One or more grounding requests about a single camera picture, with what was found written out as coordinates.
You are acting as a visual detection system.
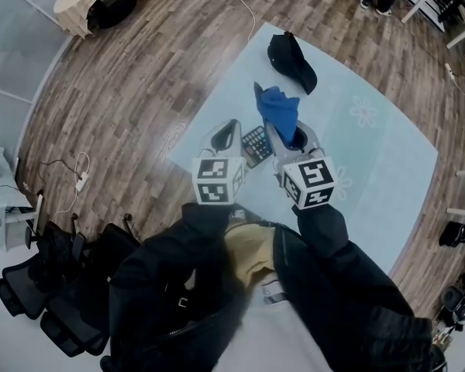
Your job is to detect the table with light blue tablecloth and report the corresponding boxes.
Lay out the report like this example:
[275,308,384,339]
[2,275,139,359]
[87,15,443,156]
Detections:
[166,22,439,277]

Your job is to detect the black calculator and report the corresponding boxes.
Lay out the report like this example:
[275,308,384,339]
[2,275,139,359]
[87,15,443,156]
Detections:
[241,126,274,169]

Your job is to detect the person's left forearm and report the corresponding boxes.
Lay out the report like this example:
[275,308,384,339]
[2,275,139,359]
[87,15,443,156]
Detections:
[100,202,245,372]

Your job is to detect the person's right forearm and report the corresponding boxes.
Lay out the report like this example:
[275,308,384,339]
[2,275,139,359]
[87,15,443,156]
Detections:
[273,203,435,372]

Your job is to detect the thin black cable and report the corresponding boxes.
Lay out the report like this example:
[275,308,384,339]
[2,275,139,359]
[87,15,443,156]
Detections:
[38,159,81,181]

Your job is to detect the person's white shirt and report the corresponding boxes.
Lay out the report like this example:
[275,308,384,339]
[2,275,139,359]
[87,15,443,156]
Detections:
[216,273,322,372]

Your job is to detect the blue cloth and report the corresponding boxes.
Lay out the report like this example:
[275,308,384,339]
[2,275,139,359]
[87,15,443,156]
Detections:
[253,81,301,149]

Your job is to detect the white desk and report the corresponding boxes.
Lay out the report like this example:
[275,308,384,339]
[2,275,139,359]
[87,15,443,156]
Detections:
[0,147,38,252]

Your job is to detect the white power strip cable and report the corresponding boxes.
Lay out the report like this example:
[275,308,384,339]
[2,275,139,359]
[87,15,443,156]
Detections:
[207,0,257,47]

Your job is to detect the black cap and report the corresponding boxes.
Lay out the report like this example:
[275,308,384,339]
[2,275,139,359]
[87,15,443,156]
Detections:
[267,31,318,95]

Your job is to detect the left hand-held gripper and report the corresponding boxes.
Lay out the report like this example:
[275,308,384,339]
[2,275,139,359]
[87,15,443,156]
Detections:
[191,119,248,205]

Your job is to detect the person's tan trousers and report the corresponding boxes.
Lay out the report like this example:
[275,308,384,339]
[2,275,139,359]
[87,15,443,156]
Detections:
[222,222,278,290]

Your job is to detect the black bag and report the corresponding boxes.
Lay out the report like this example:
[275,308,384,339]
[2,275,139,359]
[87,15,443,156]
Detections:
[438,221,465,249]

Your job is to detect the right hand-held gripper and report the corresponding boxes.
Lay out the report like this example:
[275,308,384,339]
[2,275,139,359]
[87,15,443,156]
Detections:
[264,120,338,211]

